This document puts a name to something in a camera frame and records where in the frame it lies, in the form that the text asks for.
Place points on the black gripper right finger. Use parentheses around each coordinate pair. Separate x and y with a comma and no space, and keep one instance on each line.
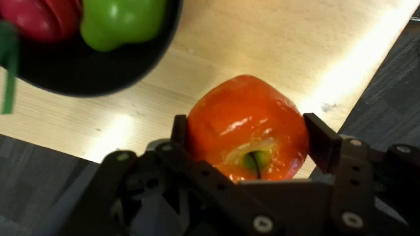
(363,188)

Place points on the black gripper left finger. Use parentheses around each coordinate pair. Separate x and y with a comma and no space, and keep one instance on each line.
(184,197)

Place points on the orange apple toy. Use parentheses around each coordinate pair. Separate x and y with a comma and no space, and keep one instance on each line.
(245,123)

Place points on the green pepper toy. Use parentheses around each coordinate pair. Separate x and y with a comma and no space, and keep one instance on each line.
(119,22)

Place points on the red radish toy green leaves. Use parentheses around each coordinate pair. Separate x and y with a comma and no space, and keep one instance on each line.
(40,18)

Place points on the black bowl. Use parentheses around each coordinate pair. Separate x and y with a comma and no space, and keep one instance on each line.
(87,74)

